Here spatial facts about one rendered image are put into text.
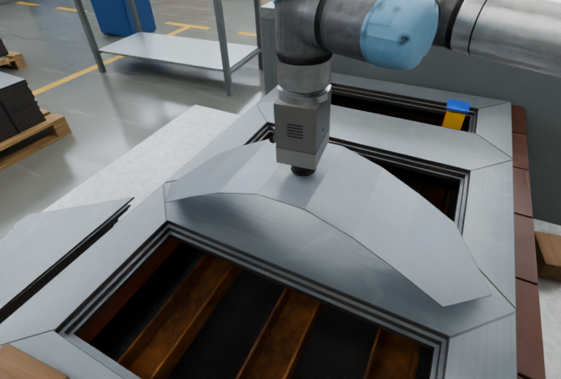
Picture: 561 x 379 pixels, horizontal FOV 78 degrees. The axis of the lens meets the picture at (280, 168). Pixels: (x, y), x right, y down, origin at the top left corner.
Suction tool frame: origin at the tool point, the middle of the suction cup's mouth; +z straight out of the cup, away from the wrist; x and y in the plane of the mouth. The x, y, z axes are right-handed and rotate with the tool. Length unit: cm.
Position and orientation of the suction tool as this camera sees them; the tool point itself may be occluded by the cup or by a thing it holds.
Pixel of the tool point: (303, 174)
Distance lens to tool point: 59.4
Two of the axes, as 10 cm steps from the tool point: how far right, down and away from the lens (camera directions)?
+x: 9.3, 1.9, -3.0
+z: 0.4, 7.9, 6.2
